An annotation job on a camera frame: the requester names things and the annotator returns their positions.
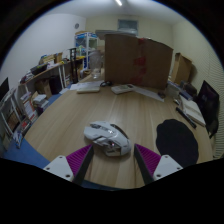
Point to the black office chair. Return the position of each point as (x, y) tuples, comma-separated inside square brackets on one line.
[(208, 103)]

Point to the black hand truck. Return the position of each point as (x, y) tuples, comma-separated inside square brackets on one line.
[(73, 65)]

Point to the black mouse pad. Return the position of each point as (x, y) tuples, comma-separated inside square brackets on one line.
[(176, 141)]

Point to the dark brown bag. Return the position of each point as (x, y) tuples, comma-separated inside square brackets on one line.
[(190, 89)]

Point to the black computer tower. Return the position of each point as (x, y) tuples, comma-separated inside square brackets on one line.
[(55, 85)]

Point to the long black bar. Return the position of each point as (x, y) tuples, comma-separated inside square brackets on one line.
[(186, 117)]

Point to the black monitor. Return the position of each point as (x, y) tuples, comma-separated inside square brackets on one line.
[(4, 88)]

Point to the small black device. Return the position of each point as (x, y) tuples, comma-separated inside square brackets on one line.
[(106, 83)]

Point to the blue and white display cabinet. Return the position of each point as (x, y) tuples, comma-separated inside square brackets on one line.
[(85, 43)]

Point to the round wall clock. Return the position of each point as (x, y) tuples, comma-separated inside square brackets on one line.
[(77, 25)]

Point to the long wooden side desk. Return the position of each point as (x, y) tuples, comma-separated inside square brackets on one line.
[(46, 71)]

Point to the clear plastic container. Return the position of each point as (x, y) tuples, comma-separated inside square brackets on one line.
[(95, 63)]

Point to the white shelf unit with books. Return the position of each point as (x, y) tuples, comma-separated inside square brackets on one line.
[(13, 116)]

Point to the white paper sheets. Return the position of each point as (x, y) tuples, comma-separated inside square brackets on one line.
[(81, 85)]

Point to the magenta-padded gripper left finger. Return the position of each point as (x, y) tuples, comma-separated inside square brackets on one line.
[(58, 165)]

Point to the large brown cardboard box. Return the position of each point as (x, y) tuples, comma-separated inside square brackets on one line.
[(133, 61)]

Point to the open tall cardboard box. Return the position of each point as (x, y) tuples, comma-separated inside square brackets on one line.
[(181, 68)]

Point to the grey sheet stack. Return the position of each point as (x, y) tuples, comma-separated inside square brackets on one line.
[(113, 32)]

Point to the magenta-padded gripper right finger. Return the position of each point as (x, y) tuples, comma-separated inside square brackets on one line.
[(166, 165)]

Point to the pale door with window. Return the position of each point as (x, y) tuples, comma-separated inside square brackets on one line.
[(127, 26)]

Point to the white computer mouse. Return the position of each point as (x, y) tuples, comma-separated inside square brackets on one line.
[(106, 136)]

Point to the stack of books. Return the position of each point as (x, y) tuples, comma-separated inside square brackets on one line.
[(40, 101)]

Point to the small flat white box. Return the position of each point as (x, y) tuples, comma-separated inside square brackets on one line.
[(88, 89)]

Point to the white remote control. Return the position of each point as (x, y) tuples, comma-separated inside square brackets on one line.
[(122, 89)]

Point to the ceiling tube light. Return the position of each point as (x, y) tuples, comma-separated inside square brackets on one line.
[(118, 2)]

